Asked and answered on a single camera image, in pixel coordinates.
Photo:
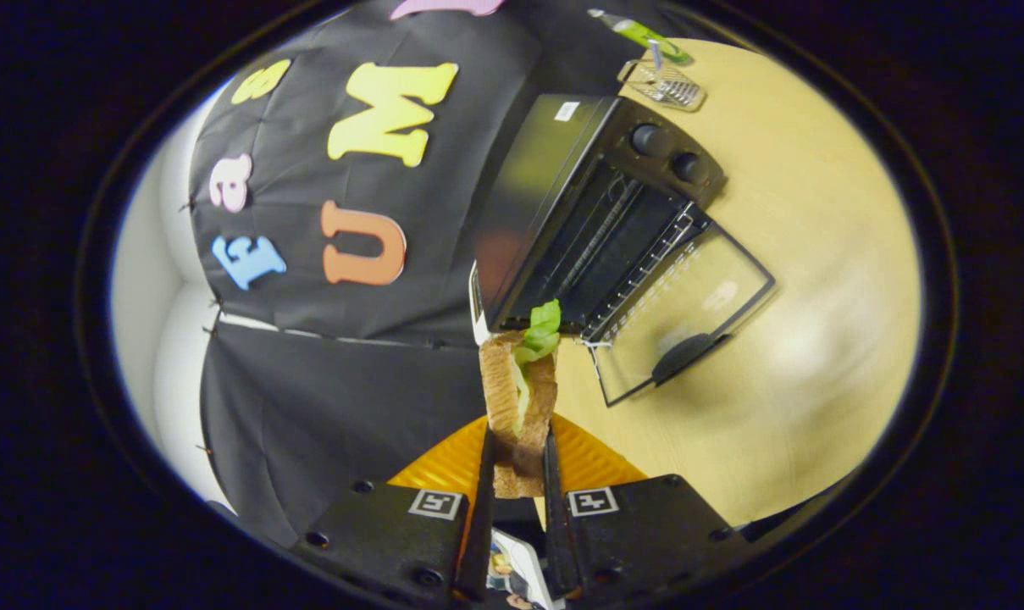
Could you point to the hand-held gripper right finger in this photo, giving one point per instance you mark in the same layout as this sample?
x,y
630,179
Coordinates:
x,y
556,542

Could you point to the white pop-up toaster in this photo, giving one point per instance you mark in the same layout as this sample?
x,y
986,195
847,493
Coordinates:
x,y
476,318

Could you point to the black toaster oven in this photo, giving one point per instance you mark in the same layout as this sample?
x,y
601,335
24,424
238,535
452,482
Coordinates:
x,y
545,169

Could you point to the toast sandwich with lettuce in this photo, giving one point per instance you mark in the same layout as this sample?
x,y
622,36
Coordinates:
x,y
503,390

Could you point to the small clear glass container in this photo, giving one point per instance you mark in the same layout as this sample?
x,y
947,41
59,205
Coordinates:
x,y
668,85

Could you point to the green label drink bottle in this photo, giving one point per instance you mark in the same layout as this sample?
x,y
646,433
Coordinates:
x,y
639,32

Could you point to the blue striped straw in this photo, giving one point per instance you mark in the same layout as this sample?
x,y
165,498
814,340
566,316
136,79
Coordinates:
x,y
655,55

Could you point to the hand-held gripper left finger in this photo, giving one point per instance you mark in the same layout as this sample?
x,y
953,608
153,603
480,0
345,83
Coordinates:
x,y
478,559

